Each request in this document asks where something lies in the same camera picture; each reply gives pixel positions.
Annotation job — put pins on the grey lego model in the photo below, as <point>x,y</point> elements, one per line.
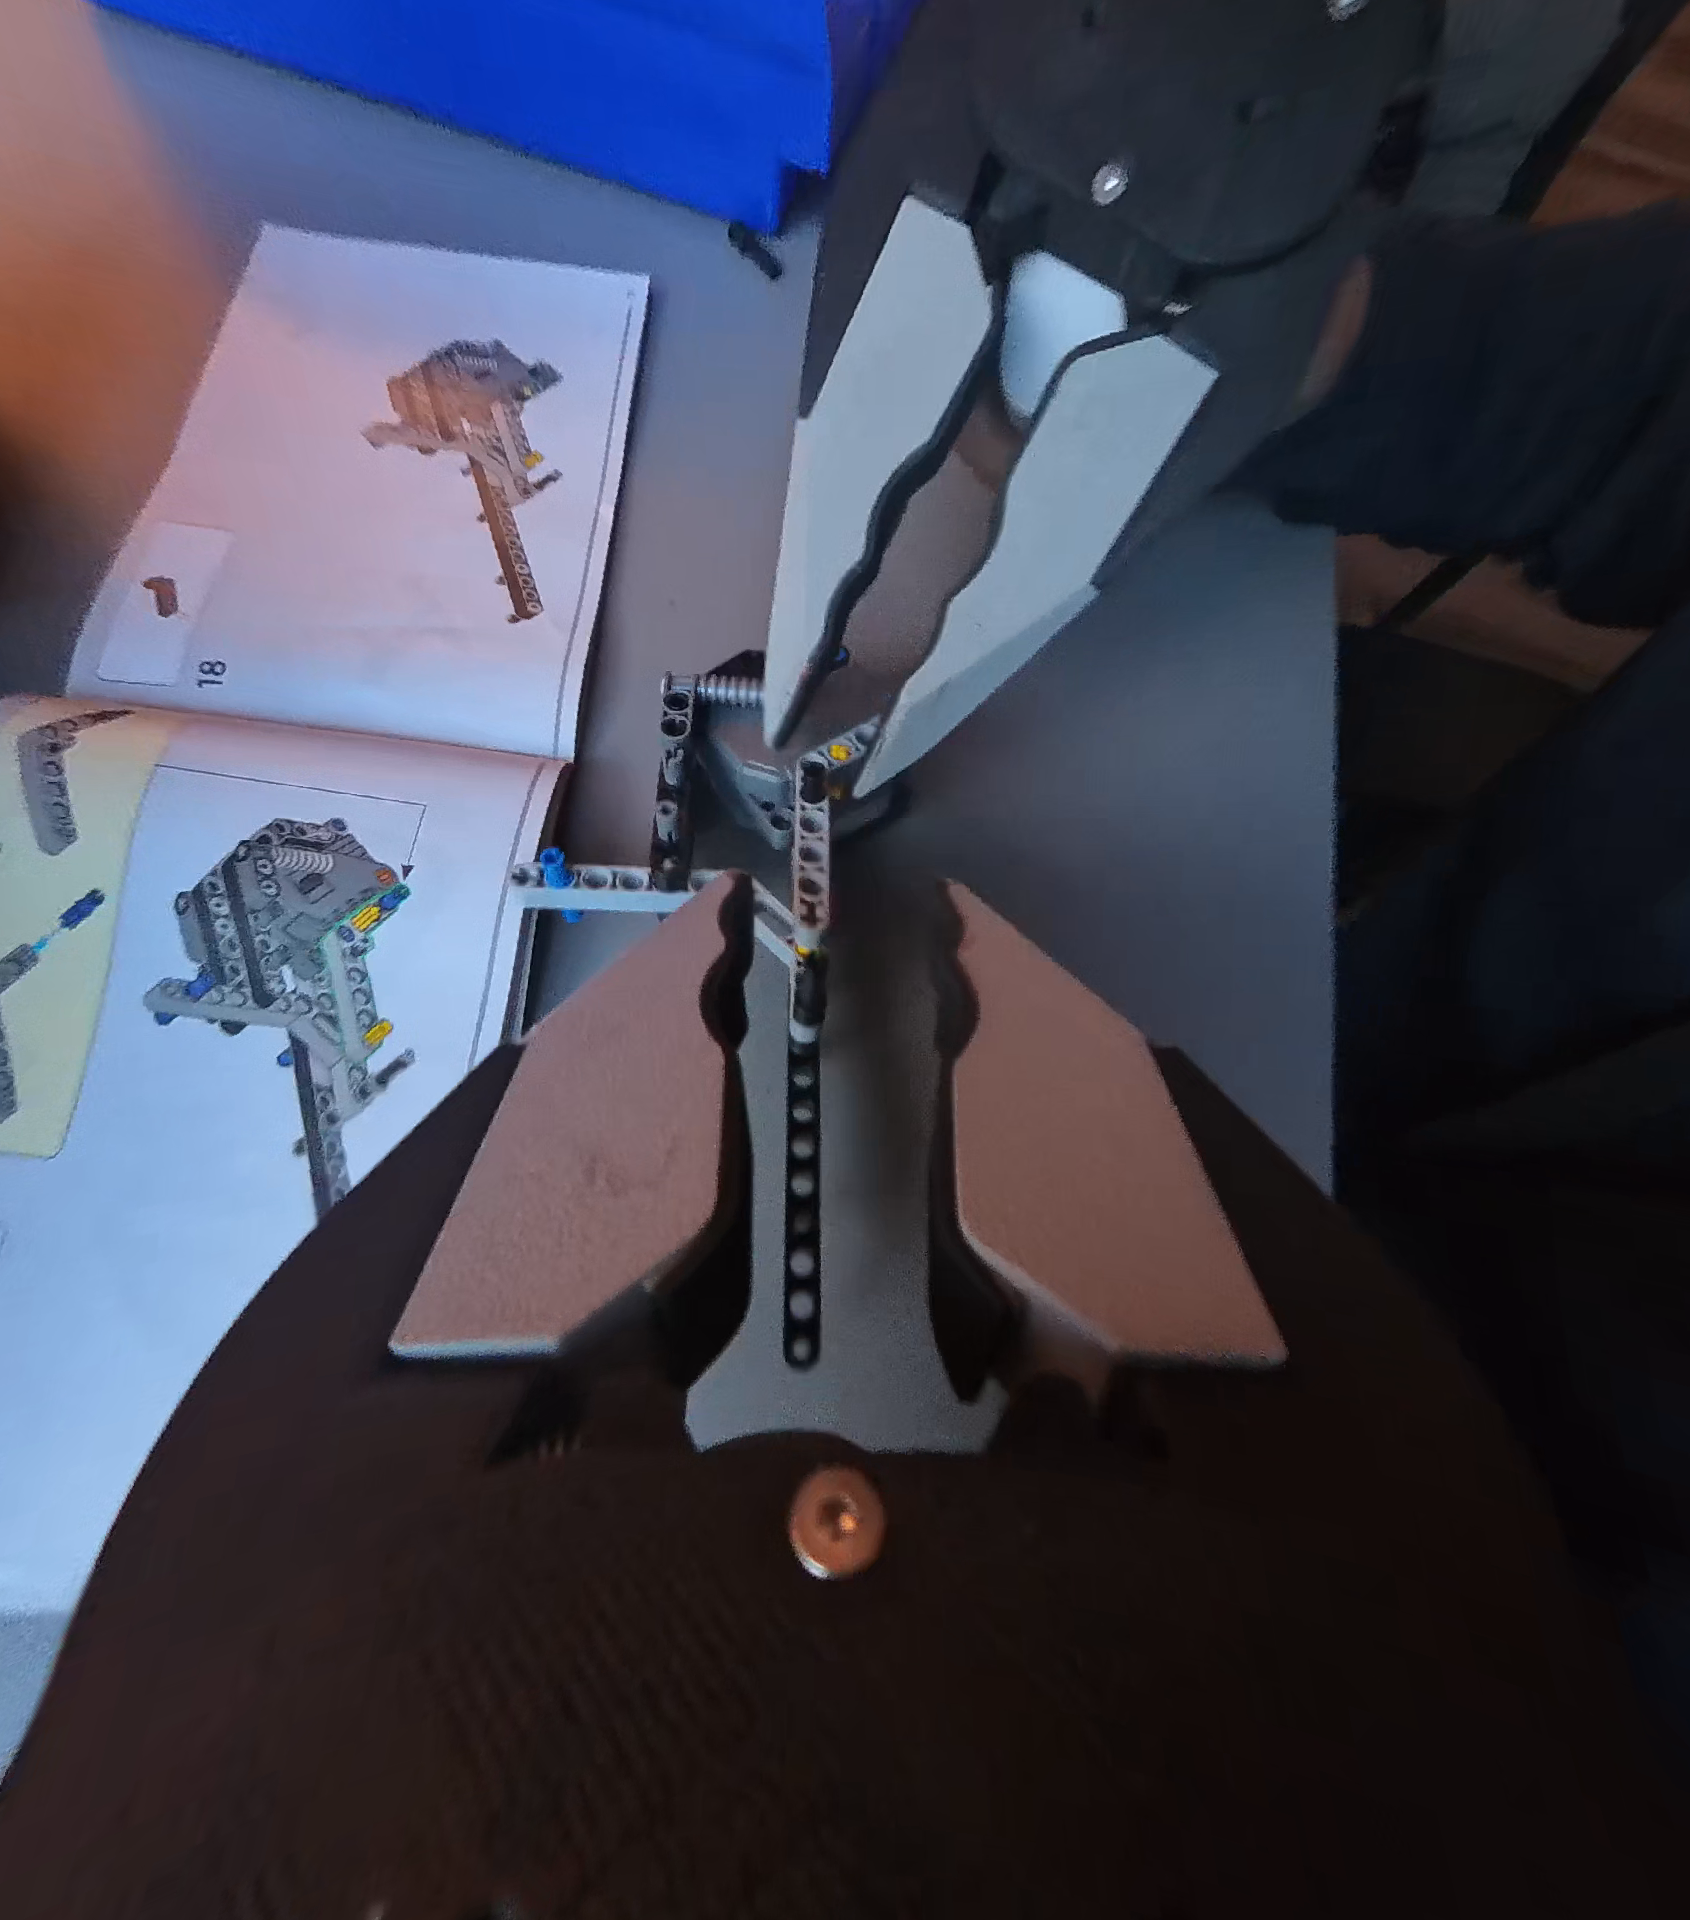
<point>803,931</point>

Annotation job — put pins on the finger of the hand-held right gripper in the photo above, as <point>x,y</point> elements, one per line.
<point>1101,480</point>
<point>874,451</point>

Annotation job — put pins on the blue plastic bin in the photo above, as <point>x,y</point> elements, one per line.
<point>561,91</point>

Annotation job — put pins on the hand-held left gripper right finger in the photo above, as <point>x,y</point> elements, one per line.
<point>1101,1171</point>

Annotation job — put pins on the person's legs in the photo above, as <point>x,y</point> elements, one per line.
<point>1611,1200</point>

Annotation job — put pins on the small black lego piece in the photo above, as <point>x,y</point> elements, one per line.
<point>756,248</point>

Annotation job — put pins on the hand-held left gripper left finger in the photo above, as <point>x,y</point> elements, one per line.
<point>590,1141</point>

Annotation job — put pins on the person's right forearm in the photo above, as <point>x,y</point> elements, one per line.
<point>1564,391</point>

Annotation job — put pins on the lego instruction booklet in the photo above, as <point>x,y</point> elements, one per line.
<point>380,494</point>

